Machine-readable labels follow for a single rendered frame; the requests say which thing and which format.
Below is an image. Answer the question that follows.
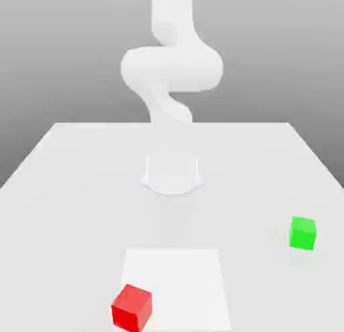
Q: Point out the small green cube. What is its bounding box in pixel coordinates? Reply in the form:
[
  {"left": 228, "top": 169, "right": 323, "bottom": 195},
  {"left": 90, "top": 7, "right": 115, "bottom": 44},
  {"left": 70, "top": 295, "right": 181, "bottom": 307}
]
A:
[{"left": 289, "top": 215, "right": 317, "bottom": 251}]

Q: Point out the small red cube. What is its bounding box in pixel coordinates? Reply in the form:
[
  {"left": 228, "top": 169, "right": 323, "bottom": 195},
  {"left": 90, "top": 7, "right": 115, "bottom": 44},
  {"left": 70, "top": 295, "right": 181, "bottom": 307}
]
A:
[{"left": 110, "top": 283, "right": 153, "bottom": 332}]

